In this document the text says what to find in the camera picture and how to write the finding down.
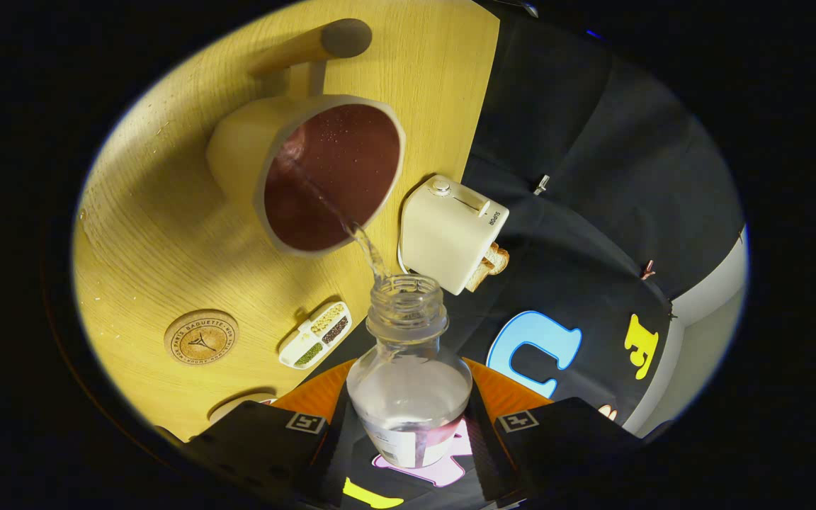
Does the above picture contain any white divided bean dish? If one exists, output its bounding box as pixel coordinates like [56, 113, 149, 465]
[278, 301, 352, 370]

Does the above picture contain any wooden table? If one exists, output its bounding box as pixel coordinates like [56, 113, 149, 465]
[72, 0, 501, 443]

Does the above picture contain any cream toaster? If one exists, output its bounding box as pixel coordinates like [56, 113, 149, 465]
[399, 175, 510, 296]

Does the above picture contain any cream cup with wooden handle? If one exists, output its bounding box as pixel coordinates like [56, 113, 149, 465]
[206, 18, 407, 257]

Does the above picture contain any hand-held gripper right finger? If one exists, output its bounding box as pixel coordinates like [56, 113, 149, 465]
[463, 358, 642, 505]

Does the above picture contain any black backdrop cloth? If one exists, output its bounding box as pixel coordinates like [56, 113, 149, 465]
[302, 0, 745, 510]

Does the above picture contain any round cork coaster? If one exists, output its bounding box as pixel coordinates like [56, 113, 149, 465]
[164, 309, 239, 366]

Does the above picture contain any clear plastic juice bottle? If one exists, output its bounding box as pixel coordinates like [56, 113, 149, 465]
[346, 275, 474, 468]

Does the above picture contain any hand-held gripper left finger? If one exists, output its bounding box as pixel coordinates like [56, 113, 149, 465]
[181, 358, 358, 507]

